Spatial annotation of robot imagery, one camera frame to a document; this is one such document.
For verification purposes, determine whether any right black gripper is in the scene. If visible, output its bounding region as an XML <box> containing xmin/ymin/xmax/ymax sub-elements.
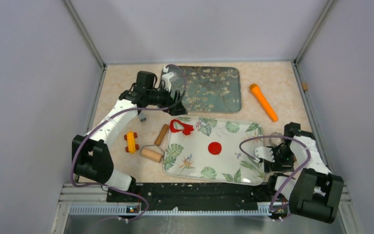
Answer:
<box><xmin>266</xmin><ymin>144</ymin><xmax>295</xmax><ymax>173</ymax></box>

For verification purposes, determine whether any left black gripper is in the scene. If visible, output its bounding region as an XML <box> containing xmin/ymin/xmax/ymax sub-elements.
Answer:
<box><xmin>147</xmin><ymin>83</ymin><xmax>187</xmax><ymax>116</ymax></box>

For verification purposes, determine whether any small round metal cup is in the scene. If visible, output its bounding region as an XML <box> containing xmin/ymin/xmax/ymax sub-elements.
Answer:
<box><xmin>268</xmin><ymin>132</ymin><xmax>283</xmax><ymax>147</ymax></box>

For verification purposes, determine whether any red dough scrap ring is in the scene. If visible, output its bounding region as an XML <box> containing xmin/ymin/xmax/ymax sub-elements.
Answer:
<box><xmin>169</xmin><ymin>119</ymin><xmax>195</xmax><ymax>136</ymax></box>

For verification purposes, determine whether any white leaf pattern tray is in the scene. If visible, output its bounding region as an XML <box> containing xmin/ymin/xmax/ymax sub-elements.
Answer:
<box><xmin>163</xmin><ymin>117</ymin><xmax>265</xmax><ymax>186</ymax></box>

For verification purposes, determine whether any wooden rolling pin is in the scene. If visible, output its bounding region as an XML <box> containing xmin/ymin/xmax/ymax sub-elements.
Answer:
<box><xmin>140</xmin><ymin>124</ymin><xmax>169</xmax><ymax>163</ymax></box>

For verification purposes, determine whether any red dough piece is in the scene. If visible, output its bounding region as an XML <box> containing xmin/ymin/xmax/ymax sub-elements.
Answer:
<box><xmin>207</xmin><ymin>142</ymin><xmax>222</xmax><ymax>156</ymax></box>

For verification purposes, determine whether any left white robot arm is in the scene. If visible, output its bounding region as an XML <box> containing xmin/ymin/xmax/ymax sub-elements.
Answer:
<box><xmin>71</xmin><ymin>71</ymin><xmax>187</xmax><ymax>202</ymax></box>

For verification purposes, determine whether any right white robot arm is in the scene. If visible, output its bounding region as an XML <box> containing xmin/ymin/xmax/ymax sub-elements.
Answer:
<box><xmin>266</xmin><ymin>122</ymin><xmax>344</xmax><ymax>223</ymax></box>

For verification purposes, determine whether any teal blossom pattern tray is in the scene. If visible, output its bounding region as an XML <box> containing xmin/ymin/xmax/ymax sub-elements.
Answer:
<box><xmin>161</xmin><ymin>66</ymin><xmax>242</xmax><ymax>113</ymax></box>

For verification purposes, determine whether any grey dumbbell shaped tool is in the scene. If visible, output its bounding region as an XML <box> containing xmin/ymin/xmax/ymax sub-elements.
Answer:
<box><xmin>138</xmin><ymin>112</ymin><xmax>147</xmax><ymax>122</ymax></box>

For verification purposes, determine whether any yellow red toy car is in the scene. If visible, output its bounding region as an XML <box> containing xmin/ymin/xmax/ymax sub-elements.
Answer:
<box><xmin>124</xmin><ymin>131</ymin><xmax>139</xmax><ymax>154</ymax></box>

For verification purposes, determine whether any orange toy carrot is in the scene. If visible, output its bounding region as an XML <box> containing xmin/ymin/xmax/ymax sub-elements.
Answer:
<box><xmin>249</xmin><ymin>83</ymin><xmax>279</xmax><ymax>122</ymax></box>

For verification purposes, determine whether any small wooden block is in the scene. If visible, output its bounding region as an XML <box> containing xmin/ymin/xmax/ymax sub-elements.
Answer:
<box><xmin>301</xmin><ymin>82</ymin><xmax>308</xmax><ymax>92</ymax></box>

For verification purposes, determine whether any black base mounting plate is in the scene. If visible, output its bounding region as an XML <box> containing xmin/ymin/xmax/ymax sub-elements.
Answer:
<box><xmin>106</xmin><ymin>183</ymin><xmax>274</xmax><ymax>212</ymax></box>

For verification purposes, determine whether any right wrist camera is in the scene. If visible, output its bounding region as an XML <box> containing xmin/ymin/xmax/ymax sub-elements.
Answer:
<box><xmin>254</xmin><ymin>146</ymin><xmax>275</xmax><ymax>163</ymax></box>

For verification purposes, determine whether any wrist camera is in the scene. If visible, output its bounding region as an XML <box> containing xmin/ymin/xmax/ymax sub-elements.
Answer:
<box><xmin>254</xmin><ymin>146</ymin><xmax>275</xmax><ymax>163</ymax></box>
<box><xmin>160</xmin><ymin>67</ymin><xmax>178</xmax><ymax>91</ymax></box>

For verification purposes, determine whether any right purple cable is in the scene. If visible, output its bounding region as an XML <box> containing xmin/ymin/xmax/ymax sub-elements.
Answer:
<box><xmin>238</xmin><ymin>135</ymin><xmax>312</xmax><ymax>222</ymax></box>

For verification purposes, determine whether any purple cable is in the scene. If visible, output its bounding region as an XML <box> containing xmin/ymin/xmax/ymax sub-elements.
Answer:
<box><xmin>70</xmin><ymin>64</ymin><xmax>187</xmax><ymax>223</ymax></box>
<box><xmin>238</xmin><ymin>135</ymin><xmax>312</xmax><ymax>222</ymax></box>

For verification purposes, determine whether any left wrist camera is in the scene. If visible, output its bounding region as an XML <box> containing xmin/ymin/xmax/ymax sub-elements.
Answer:
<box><xmin>160</xmin><ymin>67</ymin><xmax>178</xmax><ymax>91</ymax></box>

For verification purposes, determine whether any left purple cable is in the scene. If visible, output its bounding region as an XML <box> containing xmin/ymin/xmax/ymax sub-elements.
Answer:
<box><xmin>70</xmin><ymin>64</ymin><xmax>187</xmax><ymax>223</ymax></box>

